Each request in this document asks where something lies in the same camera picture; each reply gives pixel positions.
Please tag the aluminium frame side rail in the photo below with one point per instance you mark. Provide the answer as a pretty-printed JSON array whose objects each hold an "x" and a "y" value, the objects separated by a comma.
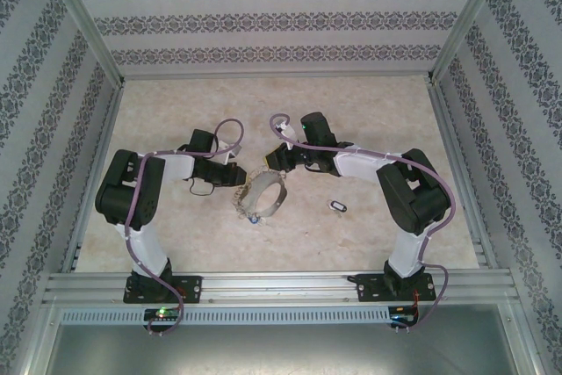
[
  {"x": 97, "y": 173},
  {"x": 461, "y": 173}
]

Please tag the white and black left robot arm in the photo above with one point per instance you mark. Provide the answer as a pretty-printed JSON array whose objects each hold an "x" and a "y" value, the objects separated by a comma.
[{"x": 153, "y": 247}]

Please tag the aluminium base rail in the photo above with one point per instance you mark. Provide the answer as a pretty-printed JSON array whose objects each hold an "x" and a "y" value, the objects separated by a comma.
[{"x": 281, "y": 287}]

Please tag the grey sheet metal panel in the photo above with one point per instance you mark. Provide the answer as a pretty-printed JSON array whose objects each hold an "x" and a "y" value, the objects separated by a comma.
[{"x": 281, "y": 348}]

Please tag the aluminium frame cross bar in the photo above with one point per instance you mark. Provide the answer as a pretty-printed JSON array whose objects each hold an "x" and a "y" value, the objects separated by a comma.
[{"x": 276, "y": 74}]

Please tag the large metal band keyring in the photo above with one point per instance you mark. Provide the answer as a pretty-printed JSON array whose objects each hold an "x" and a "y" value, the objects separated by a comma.
[{"x": 281, "y": 201}]

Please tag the small circuit board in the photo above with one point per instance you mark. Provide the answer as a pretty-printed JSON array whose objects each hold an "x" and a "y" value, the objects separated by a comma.
[
  {"x": 401, "y": 318},
  {"x": 162, "y": 314}
]

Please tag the black key tag with keys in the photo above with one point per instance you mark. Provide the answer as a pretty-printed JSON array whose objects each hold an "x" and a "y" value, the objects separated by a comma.
[{"x": 337, "y": 206}]

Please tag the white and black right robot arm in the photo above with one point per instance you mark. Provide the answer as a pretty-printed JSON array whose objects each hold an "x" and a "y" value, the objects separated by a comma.
[{"x": 360, "y": 166}]

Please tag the aluminium frame post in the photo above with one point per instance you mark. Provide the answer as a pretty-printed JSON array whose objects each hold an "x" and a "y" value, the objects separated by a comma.
[
  {"x": 85, "y": 19},
  {"x": 467, "y": 19}
]

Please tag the black mounting plate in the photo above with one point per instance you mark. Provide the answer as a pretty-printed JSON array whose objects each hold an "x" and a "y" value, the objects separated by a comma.
[
  {"x": 191, "y": 289},
  {"x": 371, "y": 289}
]

